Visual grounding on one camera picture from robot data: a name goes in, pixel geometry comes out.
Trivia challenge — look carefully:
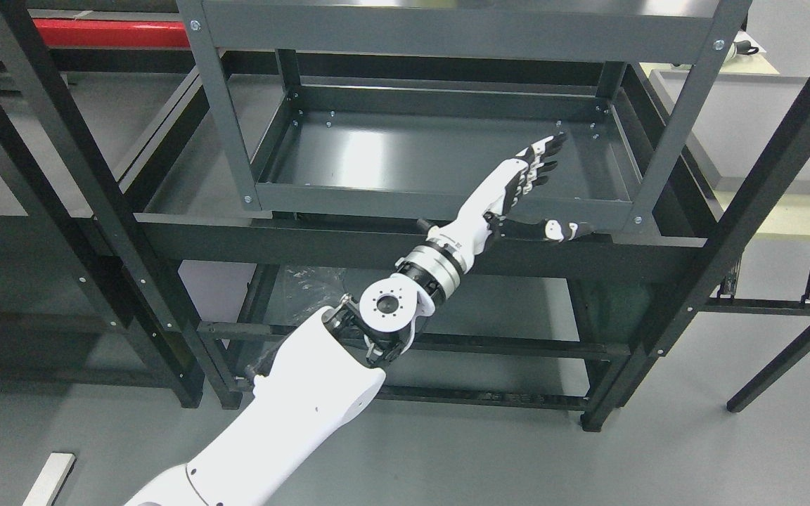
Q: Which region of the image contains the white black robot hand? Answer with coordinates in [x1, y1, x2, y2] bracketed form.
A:
[425, 132, 595, 264]

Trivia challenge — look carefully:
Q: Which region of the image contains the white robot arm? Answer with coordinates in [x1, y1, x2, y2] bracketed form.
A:
[125, 235, 478, 505]

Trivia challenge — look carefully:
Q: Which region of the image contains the grey metal shelf unit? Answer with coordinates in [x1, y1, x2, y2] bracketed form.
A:
[176, 0, 754, 431]

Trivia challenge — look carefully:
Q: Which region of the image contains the red metal beam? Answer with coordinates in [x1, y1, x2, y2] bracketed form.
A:
[32, 18, 191, 49]

